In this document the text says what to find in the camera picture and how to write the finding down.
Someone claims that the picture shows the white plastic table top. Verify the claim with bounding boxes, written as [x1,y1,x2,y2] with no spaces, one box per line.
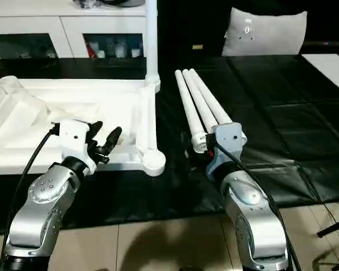
[0,75,167,177]

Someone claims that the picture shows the white plastic table leg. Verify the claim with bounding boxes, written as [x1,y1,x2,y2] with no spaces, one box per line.
[145,0,162,94]
[189,67,248,147]
[174,69,209,154]
[182,69,224,132]

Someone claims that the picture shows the black work mat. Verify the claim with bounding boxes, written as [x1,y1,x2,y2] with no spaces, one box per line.
[0,55,339,237]

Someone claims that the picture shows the white glass-door cabinet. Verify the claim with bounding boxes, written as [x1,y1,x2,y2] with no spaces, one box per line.
[0,0,147,60]

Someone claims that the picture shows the dark grey round device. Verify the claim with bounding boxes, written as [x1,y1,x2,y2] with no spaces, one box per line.
[107,0,146,8]

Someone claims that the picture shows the black box with gold label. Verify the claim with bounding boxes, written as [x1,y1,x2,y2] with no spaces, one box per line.
[157,0,232,57]

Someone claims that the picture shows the grey cushion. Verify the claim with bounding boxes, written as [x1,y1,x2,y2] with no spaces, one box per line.
[221,7,308,57]

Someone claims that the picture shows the black stand leg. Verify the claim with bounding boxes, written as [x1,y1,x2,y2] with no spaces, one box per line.
[317,217,339,238]

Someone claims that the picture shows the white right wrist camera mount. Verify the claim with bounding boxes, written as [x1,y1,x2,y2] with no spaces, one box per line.
[205,123,242,181]

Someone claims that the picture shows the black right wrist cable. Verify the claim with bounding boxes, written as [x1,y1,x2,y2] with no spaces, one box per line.
[206,135,303,271]

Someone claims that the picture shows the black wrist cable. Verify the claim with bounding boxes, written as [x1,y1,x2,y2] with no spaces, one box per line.
[206,135,303,271]
[0,124,60,255]

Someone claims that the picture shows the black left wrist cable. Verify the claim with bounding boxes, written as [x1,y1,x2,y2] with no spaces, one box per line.
[0,124,60,255]

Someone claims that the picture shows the black tangled straps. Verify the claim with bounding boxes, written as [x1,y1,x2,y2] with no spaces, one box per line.
[72,0,108,9]

